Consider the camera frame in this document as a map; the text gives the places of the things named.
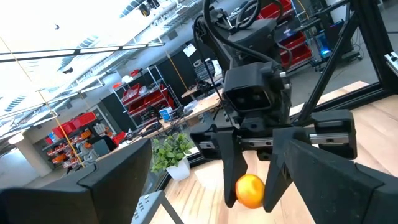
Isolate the tall black cabinet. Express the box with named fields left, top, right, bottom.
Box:
left=155, top=49, right=206, bottom=101

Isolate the green plant in white pot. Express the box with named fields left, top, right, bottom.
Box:
left=150, top=133, right=195, bottom=182

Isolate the rack with small orange bins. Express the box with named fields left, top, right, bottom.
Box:
left=40, top=111, right=98, bottom=169

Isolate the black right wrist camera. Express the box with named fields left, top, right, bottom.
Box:
left=222, top=61, right=292, bottom=125

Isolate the grey perforated metal shelf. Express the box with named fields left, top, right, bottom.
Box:
left=130, top=189, right=184, bottom=224

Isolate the wire rack with red bins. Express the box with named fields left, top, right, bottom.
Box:
left=113, top=65, right=182, bottom=126

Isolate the small orange fruit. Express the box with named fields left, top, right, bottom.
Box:
left=235, top=174, right=266, bottom=210

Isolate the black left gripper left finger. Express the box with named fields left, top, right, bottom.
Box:
left=0, top=138, right=153, bottom=224

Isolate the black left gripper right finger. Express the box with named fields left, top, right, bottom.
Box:
left=285, top=138, right=398, bottom=224

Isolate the red storage bin rack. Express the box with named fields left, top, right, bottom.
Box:
left=257, top=0, right=313, bottom=70

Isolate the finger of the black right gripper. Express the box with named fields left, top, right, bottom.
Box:
left=216, top=128, right=249, bottom=208
left=262, top=126, right=312, bottom=213

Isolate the white round column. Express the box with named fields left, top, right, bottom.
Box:
left=7, top=133, right=53, bottom=179

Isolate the long hanging light bar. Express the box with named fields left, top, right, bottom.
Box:
left=0, top=42, right=165, bottom=63

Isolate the wooden workbench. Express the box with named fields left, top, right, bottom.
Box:
left=139, top=90, right=225, bottom=138

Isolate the thin yellow hanging cord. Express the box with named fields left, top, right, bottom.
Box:
left=0, top=36, right=85, bottom=169

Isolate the computer with blue light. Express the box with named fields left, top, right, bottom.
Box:
left=313, top=30, right=334, bottom=60

